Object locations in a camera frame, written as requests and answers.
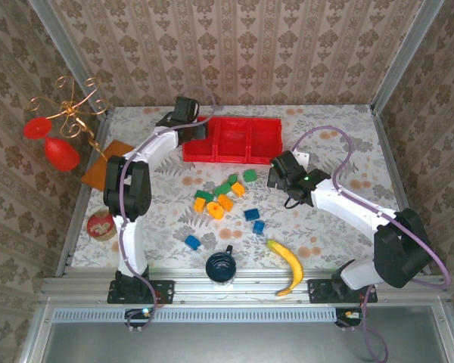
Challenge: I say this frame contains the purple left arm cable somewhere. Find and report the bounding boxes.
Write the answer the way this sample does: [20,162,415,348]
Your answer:
[115,86,217,334]

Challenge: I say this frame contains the grey slotted cable duct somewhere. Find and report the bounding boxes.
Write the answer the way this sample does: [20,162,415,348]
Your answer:
[51,306,337,324]

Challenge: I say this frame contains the gold wire stand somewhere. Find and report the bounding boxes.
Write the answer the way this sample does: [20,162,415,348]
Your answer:
[26,75,111,160]

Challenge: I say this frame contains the grey metal panel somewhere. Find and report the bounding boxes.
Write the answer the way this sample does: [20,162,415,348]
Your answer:
[20,305,454,363]

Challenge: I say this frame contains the yellow banana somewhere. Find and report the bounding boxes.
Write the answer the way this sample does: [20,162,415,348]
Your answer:
[266,239,305,297]

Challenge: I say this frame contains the orange flat mat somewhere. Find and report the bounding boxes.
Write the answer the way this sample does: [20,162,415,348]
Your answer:
[80,139,135,191]

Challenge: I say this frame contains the red plastic wine glass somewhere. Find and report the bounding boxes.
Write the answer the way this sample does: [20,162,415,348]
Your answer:
[22,116,82,174]

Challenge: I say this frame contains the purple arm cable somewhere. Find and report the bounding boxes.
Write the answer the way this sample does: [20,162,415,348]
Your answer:
[115,86,217,334]
[290,126,452,363]

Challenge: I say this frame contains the floral tablecloth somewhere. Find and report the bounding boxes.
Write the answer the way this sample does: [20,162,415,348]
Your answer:
[70,105,406,271]

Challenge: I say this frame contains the dark blue mug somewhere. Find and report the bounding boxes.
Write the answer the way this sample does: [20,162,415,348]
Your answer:
[205,244,238,287]

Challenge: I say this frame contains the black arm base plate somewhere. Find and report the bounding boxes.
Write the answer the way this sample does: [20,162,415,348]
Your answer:
[306,278,378,306]
[106,269,176,305]

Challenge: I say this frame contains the red plastic bin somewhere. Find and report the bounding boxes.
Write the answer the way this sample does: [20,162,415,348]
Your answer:
[247,118,285,166]
[213,117,253,165]
[181,116,219,163]

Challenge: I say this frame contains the aluminium upright post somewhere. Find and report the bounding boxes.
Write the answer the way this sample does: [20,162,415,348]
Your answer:
[369,0,446,113]
[26,0,109,116]

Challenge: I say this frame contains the black electronics board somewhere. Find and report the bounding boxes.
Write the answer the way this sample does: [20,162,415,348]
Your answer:
[124,307,154,328]
[335,307,365,328]

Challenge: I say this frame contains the aluminium frame rail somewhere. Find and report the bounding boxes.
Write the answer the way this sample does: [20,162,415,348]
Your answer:
[370,105,432,277]
[40,267,452,306]
[55,111,113,279]

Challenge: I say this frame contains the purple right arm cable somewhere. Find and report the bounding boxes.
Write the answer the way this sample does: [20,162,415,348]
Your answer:
[290,126,452,363]

